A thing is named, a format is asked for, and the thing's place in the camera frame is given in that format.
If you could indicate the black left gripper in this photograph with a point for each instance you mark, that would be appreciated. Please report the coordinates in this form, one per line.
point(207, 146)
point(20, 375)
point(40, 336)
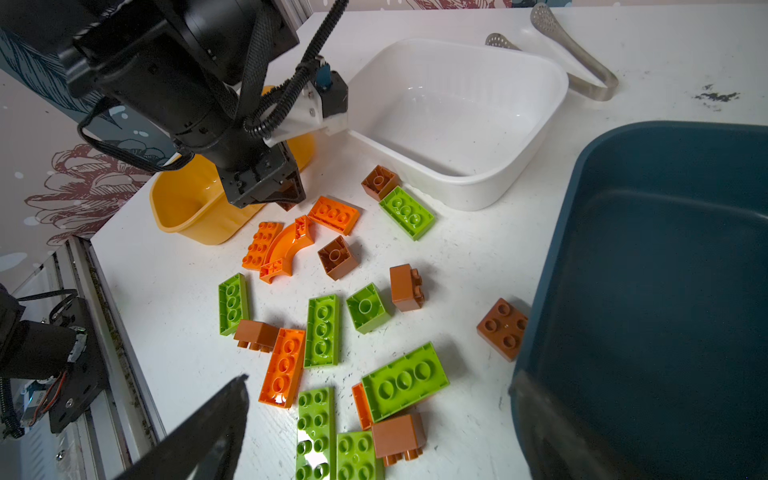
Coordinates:
point(253, 173)

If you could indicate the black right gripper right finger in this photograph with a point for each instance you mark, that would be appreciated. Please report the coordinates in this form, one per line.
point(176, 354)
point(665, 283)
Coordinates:
point(556, 443)

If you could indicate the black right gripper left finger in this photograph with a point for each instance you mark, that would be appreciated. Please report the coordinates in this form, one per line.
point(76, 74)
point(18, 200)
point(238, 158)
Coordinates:
point(206, 446)

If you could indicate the orange 2x4 lego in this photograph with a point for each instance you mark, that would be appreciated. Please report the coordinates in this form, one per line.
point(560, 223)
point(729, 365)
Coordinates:
point(262, 240)
point(283, 375)

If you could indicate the orange 2x3 lego brick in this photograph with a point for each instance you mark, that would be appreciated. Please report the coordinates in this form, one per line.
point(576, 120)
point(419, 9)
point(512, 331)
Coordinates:
point(334, 215)

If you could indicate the orange curved lego piece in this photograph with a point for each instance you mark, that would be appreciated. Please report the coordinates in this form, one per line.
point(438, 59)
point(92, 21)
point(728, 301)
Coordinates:
point(282, 250)

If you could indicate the brown 2x2 lego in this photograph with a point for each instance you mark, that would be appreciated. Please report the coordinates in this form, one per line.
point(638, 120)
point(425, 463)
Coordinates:
point(380, 182)
point(406, 288)
point(337, 259)

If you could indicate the brown 2x2 lego top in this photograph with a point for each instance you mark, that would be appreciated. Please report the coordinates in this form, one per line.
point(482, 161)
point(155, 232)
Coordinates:
point(380, 182)

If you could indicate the green 2x4 lego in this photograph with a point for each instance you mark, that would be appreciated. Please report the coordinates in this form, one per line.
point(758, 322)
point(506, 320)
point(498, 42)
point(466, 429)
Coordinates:
point(316, 435)
point(233, 304)
point(323, 337)

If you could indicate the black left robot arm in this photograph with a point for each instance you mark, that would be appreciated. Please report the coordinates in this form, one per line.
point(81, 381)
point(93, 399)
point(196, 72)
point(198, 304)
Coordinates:
point(195, 69)

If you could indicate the yellow plastic bin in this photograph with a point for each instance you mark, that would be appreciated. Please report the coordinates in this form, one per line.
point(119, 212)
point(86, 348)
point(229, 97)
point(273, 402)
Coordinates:
point(191, 202)

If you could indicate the orange 2x4 lego bottom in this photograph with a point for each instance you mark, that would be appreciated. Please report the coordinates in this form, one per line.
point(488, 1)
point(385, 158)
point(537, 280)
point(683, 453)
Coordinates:
point(283, 375)

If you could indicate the green 2x4 lego bottom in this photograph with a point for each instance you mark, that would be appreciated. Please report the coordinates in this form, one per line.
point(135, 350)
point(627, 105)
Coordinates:
point(316, 435)

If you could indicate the brown 2x2 lego studs up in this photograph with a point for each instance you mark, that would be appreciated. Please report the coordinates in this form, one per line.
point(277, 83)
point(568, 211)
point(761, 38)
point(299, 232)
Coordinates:
point(503, 328)

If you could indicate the green 2x2 lego bottom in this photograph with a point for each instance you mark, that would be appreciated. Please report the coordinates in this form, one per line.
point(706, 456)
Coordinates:
point(356, 457)

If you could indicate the green 2x2 lego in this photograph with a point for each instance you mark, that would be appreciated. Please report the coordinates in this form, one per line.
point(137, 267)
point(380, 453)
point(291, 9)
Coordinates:
point(356, 457)
point(367, 309)

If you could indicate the green 2x3 lego top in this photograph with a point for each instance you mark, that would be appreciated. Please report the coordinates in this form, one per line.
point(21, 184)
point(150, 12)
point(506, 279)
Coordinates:
point(410, 215)

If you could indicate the green 2x3 lego on orange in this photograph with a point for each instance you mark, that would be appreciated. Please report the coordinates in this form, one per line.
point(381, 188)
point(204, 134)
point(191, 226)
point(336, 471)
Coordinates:
point(404, 382)

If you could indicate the orange lego under green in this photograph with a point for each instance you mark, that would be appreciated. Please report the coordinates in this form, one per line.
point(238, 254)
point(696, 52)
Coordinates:
point(362, 406)

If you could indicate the teal plastic bin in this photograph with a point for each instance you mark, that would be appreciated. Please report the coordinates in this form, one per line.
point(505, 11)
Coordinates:
point(650, 318)

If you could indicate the green 2x2 lego centre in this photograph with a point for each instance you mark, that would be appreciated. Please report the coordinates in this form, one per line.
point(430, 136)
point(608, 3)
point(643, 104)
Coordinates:
point(367, 309)

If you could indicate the brown 2x2 lego on side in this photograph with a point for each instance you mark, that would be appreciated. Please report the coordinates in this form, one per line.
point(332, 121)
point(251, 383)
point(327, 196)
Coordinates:
point(406, 288)

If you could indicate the white plastic bin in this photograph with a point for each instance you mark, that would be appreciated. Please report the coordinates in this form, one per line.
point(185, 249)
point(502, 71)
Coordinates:
point(458, 122)

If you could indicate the metal tongs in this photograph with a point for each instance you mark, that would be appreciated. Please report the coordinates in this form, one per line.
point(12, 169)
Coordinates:
point(544, 21)

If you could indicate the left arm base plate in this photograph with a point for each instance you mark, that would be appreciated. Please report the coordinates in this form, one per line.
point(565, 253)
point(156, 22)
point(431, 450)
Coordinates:
point(69, 345)

